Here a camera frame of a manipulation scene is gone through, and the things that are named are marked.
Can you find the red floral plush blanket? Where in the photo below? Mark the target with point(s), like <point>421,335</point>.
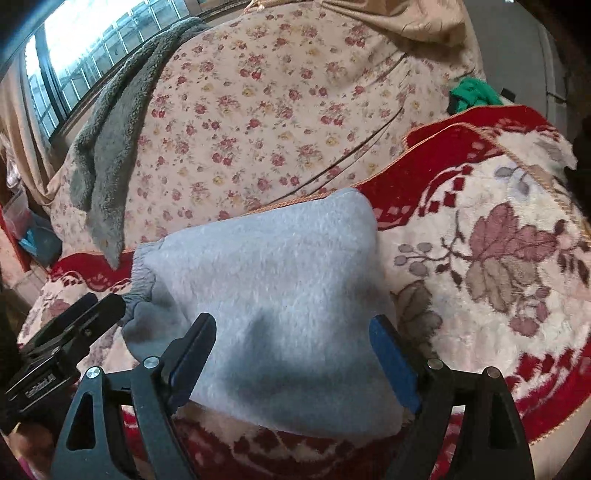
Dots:
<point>489,258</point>

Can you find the beige cloth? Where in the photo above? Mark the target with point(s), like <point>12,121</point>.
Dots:
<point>397,18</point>

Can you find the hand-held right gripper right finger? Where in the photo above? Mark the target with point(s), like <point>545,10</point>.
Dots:
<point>392,362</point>

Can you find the barred window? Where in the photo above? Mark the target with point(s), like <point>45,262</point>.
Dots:
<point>87,55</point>

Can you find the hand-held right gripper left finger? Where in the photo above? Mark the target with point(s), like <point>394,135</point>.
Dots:
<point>190,364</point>

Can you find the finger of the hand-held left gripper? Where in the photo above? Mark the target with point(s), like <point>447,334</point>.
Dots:
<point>105,314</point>
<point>78,310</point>

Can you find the dark grey fleece garment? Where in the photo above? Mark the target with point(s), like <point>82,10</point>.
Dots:
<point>115,161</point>

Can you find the blue packet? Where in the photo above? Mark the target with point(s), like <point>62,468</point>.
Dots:
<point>39,242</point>

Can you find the floral print bed sheet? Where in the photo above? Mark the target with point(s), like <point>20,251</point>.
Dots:
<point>286,115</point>

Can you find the beige curtain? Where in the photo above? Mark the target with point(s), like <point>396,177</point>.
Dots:
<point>25,143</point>

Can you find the green cloth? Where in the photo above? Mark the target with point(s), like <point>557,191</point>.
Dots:
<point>473,94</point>

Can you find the light grey fleece pants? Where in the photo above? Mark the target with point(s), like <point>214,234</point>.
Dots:
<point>286,295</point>

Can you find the clear plastic storage box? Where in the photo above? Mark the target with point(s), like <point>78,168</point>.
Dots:
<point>18,212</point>

